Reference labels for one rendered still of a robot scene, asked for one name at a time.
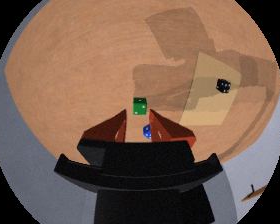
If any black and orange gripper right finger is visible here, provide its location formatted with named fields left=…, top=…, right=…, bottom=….
left=149, top=109, right=196, bottom=148

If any blue die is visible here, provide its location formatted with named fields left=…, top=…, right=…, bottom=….
left=143, top=124, right=151, bottom=139

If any tan square mat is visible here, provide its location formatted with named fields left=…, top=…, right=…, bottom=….
left=178, top=51, right=242, bottom=125

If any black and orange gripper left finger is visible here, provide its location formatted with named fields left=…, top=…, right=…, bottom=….
left=81, top=109, right=127, bottom=142

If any green die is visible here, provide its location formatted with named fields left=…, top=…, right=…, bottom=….
left=133, top=98, right=147, bottom=115

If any black die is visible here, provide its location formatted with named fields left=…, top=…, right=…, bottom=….
left=216, top=79, right=231, bottom=93

